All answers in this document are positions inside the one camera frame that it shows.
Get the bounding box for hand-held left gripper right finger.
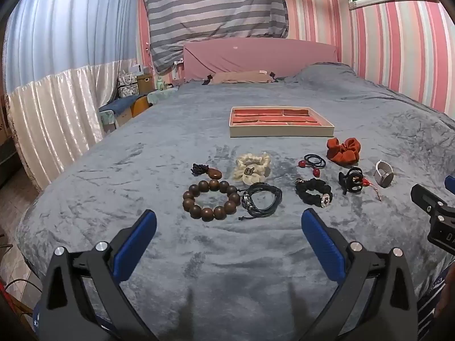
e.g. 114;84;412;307
301;209;418;341

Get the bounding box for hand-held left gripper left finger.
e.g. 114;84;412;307
36;209;159;341

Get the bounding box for black scrunchie with rhinestone charm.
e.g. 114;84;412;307
295;178;334;208

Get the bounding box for brown wooden bead bracelet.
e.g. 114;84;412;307
182;179;241;221

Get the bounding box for black hair claw clip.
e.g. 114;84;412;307
338;167;365;195

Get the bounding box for black leather cord bracelet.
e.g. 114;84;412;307
239;182;283;220

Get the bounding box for orange scrunchie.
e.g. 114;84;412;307
326;138;362;166

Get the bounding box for wooden pendant with dark cord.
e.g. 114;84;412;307
191;163;223;180

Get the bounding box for red lined jewelry tray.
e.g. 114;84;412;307
228;107;335;138

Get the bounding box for red tassel charm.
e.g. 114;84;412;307
362;178;382;201

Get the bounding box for striped clothing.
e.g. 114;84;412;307
416;266;455;341

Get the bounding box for grey plush blanket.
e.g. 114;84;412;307
16;63;455;341

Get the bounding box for cream scrunchie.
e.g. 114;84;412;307
233;151;271;184

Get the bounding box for orange wooden chair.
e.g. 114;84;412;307
131;97;152;118

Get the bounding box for blue cushion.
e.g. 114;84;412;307
99;94;146;112

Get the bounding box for floral cloth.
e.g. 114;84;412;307
147;89;180;106

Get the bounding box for brown cardboard box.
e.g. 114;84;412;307
137;74;154;95

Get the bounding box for patterned storage box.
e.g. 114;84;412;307
117;72;138;97

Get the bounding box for blue and white curtain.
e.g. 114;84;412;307
2;0;143;190

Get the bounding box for beige pillow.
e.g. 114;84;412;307
203;71;278;85

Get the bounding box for pink headboard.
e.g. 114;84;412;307
183;38;338;82

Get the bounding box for grey striped hanging sheet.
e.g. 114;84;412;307
141;0;289;73

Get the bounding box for black hair ties red beads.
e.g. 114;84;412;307
298;153;327;179

